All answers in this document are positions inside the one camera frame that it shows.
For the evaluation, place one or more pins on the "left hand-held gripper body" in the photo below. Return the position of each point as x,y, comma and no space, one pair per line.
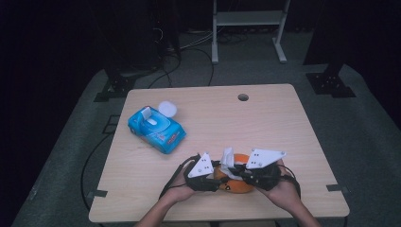
201,167

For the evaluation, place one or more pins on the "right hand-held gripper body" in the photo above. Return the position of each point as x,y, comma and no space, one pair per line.
261,159

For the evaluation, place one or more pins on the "white wet wipe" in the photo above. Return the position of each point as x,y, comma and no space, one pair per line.
227,159

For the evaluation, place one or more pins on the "orange plush toy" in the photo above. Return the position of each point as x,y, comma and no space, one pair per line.
236,186

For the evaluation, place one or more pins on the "blue wet wipe pack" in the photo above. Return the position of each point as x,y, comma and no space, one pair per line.
160,134

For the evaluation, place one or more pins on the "person's left hand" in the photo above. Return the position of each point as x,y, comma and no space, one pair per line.
179,190

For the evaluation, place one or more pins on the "person's right hand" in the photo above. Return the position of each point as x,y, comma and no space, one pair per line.
283,195

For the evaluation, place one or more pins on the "white round lid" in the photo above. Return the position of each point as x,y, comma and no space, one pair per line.
167,108

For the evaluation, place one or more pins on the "black tape strip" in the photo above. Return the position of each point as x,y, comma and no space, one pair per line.
337,188
97,193

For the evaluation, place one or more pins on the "white metal stand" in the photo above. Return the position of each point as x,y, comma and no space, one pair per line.
249,18

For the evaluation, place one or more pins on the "black stand with base plate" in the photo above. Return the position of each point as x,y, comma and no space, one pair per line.
329,83
118,86

